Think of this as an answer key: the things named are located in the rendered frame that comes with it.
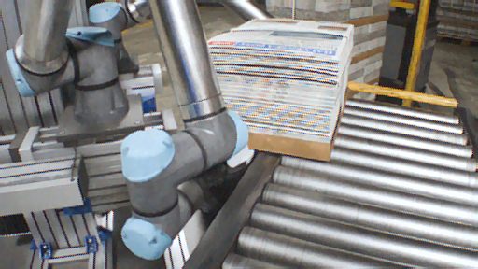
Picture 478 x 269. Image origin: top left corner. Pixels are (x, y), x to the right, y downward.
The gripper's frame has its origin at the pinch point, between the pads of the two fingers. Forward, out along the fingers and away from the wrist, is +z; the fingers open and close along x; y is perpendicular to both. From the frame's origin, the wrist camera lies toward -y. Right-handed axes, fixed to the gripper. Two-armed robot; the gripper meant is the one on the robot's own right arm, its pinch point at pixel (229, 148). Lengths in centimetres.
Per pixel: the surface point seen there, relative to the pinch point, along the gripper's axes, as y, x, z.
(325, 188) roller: 0.1, -23.4, -7.4
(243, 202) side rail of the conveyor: 1.2, -10.4, -18.4
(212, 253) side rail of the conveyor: 1.2, -10.5, -31.4
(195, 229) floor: -79, 38, 44
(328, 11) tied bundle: 16, -5, 116
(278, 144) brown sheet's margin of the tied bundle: 4.1, -11.8, -1.1
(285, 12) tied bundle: 13, 19, 121
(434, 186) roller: 0.7, -45.2, -0.1
